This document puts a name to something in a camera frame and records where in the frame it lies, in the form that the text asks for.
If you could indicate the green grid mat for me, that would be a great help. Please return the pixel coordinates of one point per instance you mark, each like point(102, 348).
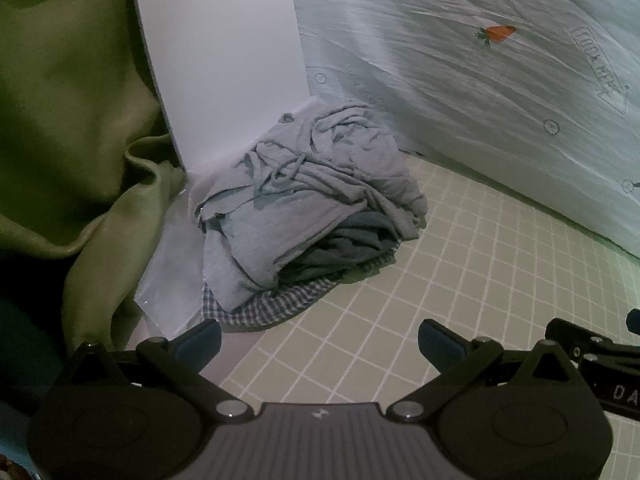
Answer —
point(450, 270)

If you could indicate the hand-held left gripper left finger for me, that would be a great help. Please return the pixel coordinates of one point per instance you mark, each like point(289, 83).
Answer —
point(202, 341)

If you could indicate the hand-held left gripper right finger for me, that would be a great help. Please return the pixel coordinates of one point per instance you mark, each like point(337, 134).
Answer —
point(440, 342)

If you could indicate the blue-grey garment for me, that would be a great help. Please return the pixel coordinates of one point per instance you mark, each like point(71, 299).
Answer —
point(350, 245)

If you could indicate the pale blue carrot print quilt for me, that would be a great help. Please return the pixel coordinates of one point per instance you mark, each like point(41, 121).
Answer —
point(450, 110)

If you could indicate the blue checkered cloth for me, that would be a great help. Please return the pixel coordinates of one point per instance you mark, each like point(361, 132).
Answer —
point(270, 310)

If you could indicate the grey garment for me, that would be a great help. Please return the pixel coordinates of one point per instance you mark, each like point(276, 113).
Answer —
point(280, 230)

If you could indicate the green cloth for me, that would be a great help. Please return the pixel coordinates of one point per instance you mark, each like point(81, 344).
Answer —
point(75, 110)

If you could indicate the dark teal cloth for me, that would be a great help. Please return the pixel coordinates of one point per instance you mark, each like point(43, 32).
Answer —
point(25, 360)

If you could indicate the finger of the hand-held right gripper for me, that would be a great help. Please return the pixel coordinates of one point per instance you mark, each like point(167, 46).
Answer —
point(565, 332)

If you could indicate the white panel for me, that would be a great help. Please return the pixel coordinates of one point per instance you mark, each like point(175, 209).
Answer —
point(225, 60)

